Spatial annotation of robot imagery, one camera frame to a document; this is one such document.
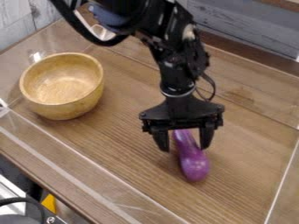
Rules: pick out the clear acrylic tray wall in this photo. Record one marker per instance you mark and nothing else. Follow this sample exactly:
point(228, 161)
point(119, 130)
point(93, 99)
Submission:
point(103, 198)

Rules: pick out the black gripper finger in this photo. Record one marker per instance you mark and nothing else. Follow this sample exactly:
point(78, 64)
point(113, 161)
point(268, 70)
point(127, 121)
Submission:
point(206, 136)
point(162, 139)

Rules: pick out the yellow black device bottom left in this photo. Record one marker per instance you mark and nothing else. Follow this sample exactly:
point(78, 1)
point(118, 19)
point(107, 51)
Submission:
point(43, 213)

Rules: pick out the brown wooden bowl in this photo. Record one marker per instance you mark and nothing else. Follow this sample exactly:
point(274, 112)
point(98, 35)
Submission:
point(63, 85)

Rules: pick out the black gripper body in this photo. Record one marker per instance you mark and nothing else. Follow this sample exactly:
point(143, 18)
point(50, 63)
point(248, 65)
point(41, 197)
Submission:
point(182, 113)

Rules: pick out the purple toy eggplant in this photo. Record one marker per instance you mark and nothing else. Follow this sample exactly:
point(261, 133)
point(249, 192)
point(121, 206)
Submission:
point(194, 161)

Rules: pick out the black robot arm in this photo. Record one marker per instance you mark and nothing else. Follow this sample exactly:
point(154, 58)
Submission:
point(165, 26)

